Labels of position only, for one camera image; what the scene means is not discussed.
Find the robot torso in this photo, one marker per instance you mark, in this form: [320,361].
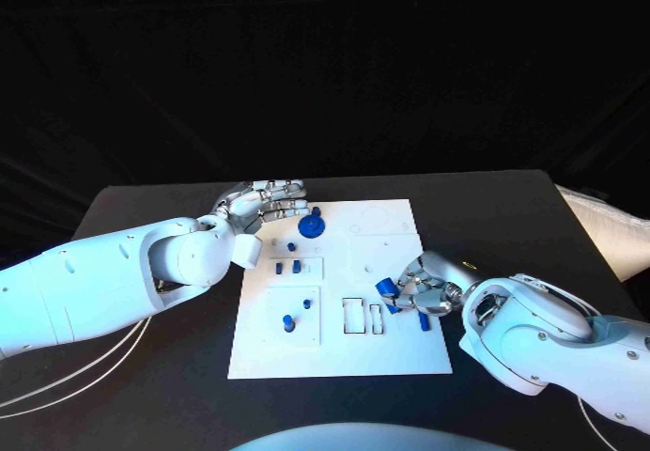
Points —
[355,438]

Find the white task board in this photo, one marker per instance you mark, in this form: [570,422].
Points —
[335,352]

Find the blue plug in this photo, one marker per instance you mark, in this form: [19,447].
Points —
[296,267]

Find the white cloth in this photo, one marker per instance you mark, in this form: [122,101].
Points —
[610,232]

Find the blue gear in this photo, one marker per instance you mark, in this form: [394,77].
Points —
[310,226]

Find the thin blue cylinder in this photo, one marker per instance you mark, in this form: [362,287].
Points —
[424,321]

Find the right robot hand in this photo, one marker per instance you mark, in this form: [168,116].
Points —
[431,282]

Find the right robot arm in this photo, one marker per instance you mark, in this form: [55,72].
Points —
[558,345]

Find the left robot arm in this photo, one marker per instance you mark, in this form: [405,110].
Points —
[101,282]

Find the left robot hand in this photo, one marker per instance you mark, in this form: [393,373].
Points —
[254,200]

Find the thick blue cylinder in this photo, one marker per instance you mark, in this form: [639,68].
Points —
[385,286]

